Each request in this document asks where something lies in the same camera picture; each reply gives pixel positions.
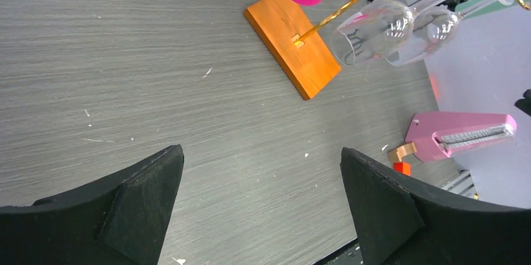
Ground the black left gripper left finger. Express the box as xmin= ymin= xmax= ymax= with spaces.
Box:
xmin=1 ymin=145 xmax=184 ymax=264

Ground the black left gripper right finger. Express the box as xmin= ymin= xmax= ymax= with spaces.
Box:
xmin=340 ymin=148 xmax=530 ymax=264

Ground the clear wine glass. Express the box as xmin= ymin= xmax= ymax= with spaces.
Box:
xmin=386 ymin=0 xmax=498 ymax=66
xmin=331 ymin=0 xmax=436 ymax=66

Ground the small orange block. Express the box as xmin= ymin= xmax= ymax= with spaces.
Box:
xmin=393 ymin=162 xmax=411 ymax=176

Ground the gold wire glass rack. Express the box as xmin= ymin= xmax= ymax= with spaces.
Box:
xmin=244 ymin=0 xmax=531 ymax=101

